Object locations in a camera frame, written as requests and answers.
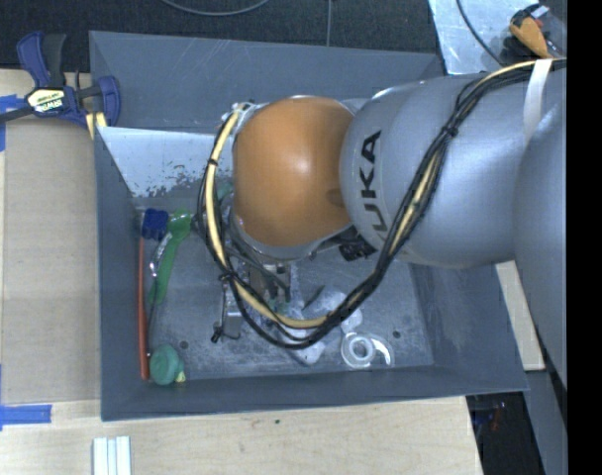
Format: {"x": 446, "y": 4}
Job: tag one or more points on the clear plastic bottle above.
{"x": 306, "y": 347}

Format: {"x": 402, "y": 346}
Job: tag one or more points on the grey metal bin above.
{"x": 291, "y": 379}

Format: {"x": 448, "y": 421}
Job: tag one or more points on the pale wood flat board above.
{"x": 48, "y": 265}

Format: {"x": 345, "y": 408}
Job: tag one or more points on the thin orange-red stick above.
{"x": 142, "y": 314}

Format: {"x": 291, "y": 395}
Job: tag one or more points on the blue sponge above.
{"x": 155, "y": 223}

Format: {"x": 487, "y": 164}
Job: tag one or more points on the long green toy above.
{"x": 168, "y": 260}

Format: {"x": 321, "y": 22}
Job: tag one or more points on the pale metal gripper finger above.
{"x": 233, "y": 320}

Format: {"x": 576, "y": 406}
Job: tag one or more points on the round green toy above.
{"x": 165, "y": 364}

